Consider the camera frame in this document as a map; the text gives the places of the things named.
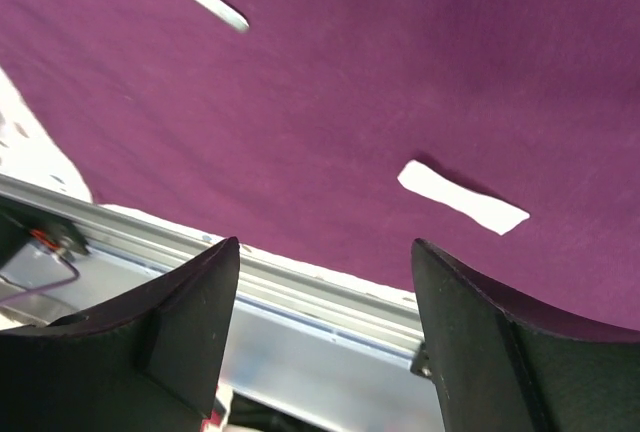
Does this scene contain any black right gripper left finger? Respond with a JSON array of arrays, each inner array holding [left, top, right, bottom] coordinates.
[[1, 237, 240, 431]]

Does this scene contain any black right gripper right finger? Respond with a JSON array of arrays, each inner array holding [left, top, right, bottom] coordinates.
[[411, 239, 639, 431]]

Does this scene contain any white sterile packet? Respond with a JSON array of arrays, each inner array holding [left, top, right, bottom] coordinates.
[[397, 160, 530, 236]]

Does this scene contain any purple cloth mat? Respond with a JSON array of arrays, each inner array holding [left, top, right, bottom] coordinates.
[[1, 0, 639, 329]]

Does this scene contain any aluminium rail frame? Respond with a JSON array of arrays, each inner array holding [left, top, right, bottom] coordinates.
[[1, 177, 443, 431]]

